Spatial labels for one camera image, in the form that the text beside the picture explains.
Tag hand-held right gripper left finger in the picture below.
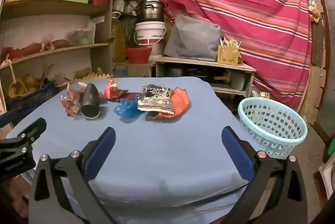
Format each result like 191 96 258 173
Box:
28 127 118 224

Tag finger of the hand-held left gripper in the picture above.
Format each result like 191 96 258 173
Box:
0 117 47 147

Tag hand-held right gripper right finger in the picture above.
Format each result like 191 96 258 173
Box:
221 126 308 224

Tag light blue plastic basket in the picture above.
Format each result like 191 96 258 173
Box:
238 97 308 160

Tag red white printed snack wrapper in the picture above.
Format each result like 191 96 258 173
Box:
61 83 80 117

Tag blue plastic bottle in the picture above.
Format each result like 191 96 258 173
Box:
114 99 143 118

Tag orange plastic bag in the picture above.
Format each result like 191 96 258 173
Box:
157 87 189 119

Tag blue plastic crate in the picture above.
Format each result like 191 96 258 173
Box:
6 80 57 116

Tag black cylindrical tube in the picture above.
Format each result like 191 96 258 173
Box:
80 83 101 119

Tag blue table cloth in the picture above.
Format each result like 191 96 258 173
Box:
5 77 265 224

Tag grey pot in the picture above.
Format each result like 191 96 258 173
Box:
232 71 246 90

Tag black white patterned snack packet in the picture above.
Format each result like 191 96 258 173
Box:
137 84 175 115

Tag yellow foam egg tray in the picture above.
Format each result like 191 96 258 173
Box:
72 71 113 82

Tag red mesh bags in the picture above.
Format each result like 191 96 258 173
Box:
0 40 74 62

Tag black pan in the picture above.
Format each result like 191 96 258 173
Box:
187 68 210 81

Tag brown cardboard box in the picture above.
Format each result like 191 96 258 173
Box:
113 62 155 78

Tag low grey shelf unit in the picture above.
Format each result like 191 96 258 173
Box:
153 57 257 99

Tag yellow utensil holder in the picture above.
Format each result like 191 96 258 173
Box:
218 45 240 66

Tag small steel pot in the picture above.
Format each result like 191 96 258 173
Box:
167 66 184 77

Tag red plastic basin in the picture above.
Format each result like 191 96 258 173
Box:
125 47 153 64

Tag clear plastic container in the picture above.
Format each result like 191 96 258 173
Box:
68 28 96 46

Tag bundle of wooden utensils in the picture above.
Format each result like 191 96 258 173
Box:
220 36 242 49

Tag yellow oil jug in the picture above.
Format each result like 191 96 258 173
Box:
111 12 127 63

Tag grey fabric bag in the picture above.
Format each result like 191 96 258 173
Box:
164 14 222 61

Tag white plastic bucket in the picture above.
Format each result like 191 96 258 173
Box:
134 21 167 57

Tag red striped hanging cloth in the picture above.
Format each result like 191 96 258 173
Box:
154 0 313 109

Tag glass jars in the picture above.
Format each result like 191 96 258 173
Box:
113 0 137 15

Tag large steel pot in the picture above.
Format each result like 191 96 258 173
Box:
135 0 166 23

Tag cardboard strip on door frame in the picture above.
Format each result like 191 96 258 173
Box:
305 64 326 125

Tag wooden wall shelving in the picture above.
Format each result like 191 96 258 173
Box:
0 0 116 115

